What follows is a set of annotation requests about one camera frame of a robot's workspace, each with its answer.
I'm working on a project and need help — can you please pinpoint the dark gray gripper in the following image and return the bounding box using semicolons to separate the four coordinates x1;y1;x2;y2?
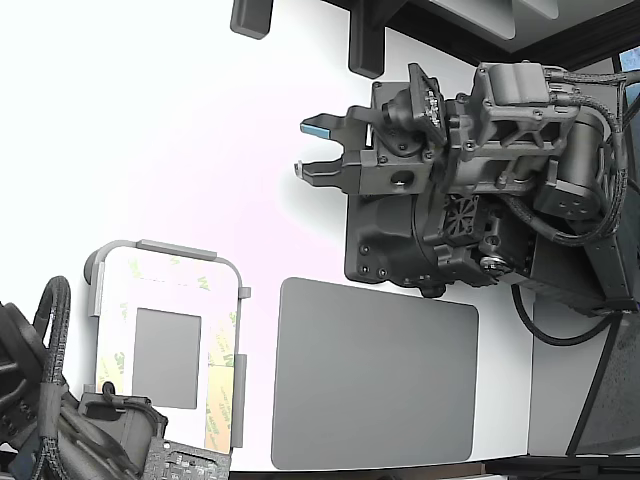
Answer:
292;79;451;197
77;390;169;454

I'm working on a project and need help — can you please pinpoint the green-printed adhesive tape strip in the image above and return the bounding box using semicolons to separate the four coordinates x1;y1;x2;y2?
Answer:
207;309;237;369
98;298;127;396
126;255;214;294
203;363;235;449

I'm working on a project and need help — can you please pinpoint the dark gray six-joint robot arm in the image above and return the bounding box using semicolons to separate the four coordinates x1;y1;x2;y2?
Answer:
343;59;640;321

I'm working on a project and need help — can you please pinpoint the white panel with cutout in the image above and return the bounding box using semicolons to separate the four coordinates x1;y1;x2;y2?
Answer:
94;249;241;454

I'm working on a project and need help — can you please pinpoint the light gray fixture tray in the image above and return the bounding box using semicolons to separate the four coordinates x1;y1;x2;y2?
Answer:
82;238;251;449

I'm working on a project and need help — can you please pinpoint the large light gray panel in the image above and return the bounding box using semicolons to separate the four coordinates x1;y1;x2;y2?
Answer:
424;0;519;44

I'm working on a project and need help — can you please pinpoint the gray rectangular mat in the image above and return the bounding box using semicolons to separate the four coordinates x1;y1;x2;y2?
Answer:
269;277;480;471

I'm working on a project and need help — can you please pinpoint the small light gray panel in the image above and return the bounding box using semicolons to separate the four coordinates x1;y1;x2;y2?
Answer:
517;0;562;21

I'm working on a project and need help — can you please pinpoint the blue speckled panel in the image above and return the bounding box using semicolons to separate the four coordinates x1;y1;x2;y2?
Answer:
618;45;640;76

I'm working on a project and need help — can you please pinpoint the black slanted stand pole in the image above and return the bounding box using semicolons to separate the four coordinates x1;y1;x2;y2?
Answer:
566;312;631;456

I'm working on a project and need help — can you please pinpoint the gray camera circuit board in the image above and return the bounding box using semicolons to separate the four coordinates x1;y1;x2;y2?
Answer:
143;438;232;480

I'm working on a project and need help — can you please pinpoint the wrist camera with circuit board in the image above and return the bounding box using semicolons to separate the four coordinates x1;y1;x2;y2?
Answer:
378;62;448;154

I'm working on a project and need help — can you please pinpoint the tall black bracket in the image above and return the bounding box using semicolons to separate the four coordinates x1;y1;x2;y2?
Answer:
347;0;387;80

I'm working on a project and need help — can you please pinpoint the thick black braided cable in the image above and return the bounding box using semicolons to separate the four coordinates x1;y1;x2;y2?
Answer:
32;274;74;451

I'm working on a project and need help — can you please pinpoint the small black bracket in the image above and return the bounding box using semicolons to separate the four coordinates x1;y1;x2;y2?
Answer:
228;0;275;40

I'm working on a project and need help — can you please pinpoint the black frame beam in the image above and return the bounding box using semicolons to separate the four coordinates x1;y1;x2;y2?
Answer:
319;0;640;71

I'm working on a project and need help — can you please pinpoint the smooth black cable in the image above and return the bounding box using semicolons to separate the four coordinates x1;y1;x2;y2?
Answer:
509;284;619;347

